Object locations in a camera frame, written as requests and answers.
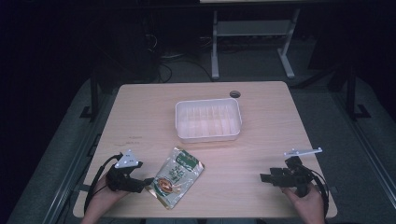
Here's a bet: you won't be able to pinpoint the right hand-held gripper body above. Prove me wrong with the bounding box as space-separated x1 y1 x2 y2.
269 147 323 198

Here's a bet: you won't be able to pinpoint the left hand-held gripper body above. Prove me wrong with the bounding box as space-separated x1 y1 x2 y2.
106 148 147 194

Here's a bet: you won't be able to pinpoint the green and white food packet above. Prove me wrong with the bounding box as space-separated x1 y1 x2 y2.
145 146 205 210

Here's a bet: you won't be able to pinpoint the white plastic tray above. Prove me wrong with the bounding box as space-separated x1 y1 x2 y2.
174 97 244 145

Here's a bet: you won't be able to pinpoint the person's left hand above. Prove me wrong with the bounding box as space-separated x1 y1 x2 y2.
92 175 131 214

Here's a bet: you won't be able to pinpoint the person's right hand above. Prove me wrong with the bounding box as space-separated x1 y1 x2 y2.
279 182 327 218

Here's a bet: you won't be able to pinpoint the black metal stand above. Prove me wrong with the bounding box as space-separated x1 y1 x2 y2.
344 63 372 121
79 70 101 123

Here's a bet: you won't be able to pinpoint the white metal stand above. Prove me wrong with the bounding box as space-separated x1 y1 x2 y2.
210 7 303 80

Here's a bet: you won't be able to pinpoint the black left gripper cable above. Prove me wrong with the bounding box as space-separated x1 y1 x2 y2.
83 152 123 216

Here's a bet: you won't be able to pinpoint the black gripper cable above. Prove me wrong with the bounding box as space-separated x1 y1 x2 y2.
83 152 123 216
301 164 331 219

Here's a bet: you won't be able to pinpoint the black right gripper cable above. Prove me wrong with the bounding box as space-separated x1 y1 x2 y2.
301 164 331 219

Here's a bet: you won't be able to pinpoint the black floor cables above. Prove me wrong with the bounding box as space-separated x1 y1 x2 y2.
155 54 217 84

